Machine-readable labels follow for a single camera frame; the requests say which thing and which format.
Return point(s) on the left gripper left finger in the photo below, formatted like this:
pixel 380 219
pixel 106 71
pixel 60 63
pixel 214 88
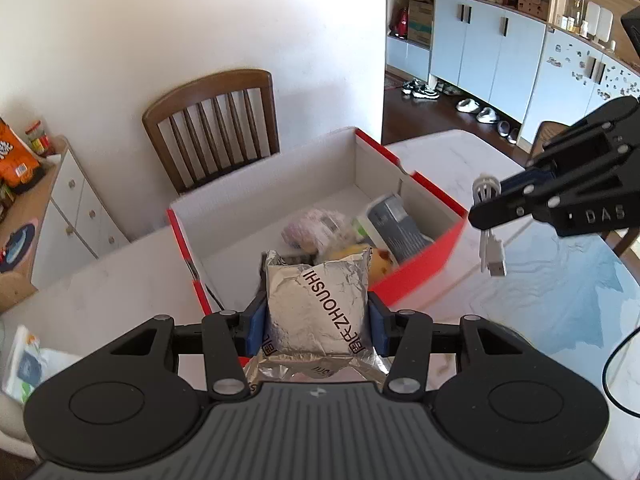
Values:
pixel 229 338

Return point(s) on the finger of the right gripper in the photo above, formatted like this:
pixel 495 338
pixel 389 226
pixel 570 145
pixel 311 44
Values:
pixel 510 204
pixel 581 160

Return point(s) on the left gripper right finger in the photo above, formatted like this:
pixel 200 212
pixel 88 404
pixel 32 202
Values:
pixel 404 336

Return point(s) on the yellow spotted dog toy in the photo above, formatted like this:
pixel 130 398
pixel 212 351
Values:
pixel 380 261

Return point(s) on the silver foil snack bag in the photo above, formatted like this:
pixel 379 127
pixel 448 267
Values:
pixel 317 326

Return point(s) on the white blue tissue pack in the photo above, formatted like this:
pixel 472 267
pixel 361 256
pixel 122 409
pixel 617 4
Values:
pixel 388 226

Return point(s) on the pink noodle packet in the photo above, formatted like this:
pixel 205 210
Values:
pixel 314 231

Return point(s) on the white blue wardrobe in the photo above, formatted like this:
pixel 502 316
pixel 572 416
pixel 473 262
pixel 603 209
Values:
pixel 515 64

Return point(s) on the red cardboard box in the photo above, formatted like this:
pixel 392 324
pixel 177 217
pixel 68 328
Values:
pixel 342 194

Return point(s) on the wet wipes pack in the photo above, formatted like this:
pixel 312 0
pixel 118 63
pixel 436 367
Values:
pixel 29 365

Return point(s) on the white drawer cabinet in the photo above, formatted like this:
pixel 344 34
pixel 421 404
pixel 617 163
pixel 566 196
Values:
pixel 54 229

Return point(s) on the brown wooden chair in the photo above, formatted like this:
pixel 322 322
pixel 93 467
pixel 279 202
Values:
pixel 214 125

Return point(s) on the orange snack bag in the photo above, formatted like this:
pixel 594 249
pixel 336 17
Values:
pixel 18 166

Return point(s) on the red lid jar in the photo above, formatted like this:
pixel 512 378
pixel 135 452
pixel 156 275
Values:
pixel 39 139

